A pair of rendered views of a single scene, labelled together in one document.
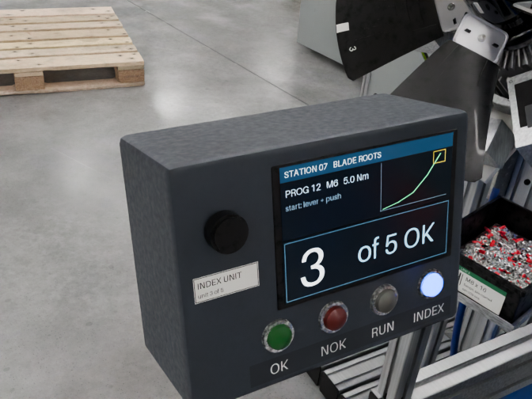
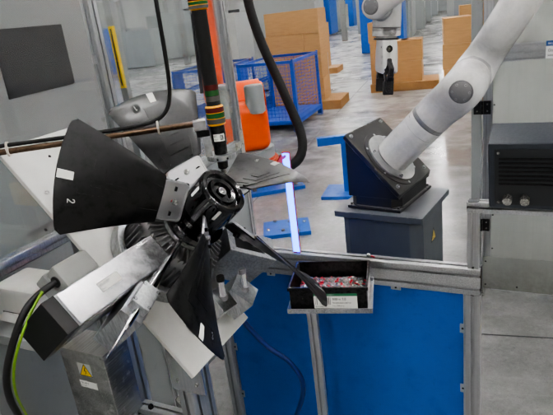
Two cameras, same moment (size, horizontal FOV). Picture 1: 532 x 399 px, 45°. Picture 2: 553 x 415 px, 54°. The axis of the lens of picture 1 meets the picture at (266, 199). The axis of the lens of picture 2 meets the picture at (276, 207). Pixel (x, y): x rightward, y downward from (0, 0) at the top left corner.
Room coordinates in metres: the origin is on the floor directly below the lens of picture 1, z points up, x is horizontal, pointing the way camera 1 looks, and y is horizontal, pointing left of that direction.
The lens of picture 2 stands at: (1.67, 0.73, 1.58)
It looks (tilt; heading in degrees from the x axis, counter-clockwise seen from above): 19 degrees down; 239
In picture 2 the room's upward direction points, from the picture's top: 7 degrees counter-clockwise
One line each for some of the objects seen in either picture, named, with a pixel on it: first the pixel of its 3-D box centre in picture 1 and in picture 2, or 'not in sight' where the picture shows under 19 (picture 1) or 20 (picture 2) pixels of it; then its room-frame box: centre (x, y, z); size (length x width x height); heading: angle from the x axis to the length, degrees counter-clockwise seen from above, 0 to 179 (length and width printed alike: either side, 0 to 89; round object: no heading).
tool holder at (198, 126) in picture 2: not in sight; (214, 138); (1.13, -0.44, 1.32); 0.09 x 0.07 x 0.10; 157
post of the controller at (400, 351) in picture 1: (409, 336); (473, 234); (0.53, -0.17, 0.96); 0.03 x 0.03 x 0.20; 32
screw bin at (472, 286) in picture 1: (504, 255); (331, 284); (0.86, -0.40, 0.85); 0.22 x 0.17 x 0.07; 136
